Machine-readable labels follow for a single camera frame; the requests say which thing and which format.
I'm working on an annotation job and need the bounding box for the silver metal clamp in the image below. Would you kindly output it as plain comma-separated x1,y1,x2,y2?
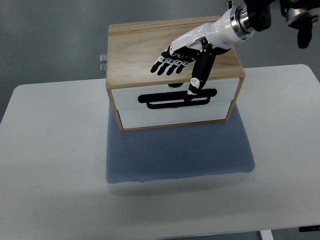
99,63,107,74
99,54,107,63

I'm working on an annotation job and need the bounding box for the wooden drawer cabinet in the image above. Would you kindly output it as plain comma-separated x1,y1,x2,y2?
105,16,245,131

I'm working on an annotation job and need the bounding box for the white drawer black handle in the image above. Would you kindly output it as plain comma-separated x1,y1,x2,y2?
110,77,241,111

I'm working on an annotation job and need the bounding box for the black table control panel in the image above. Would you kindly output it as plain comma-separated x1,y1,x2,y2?
298,225,320,233

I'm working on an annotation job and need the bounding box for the upper silver metal clamp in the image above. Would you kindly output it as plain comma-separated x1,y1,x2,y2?
99,54,107,63

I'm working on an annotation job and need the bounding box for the white table leg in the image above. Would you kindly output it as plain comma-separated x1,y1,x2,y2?
259,229,274,240

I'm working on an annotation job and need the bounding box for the blue grey mesh mat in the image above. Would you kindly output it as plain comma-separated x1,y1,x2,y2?
105,108,255,184

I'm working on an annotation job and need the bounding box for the lower silver metal clamp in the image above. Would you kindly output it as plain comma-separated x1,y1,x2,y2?
99,63,107,74

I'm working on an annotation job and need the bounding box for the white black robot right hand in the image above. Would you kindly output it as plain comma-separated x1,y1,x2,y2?
150,7,237,102

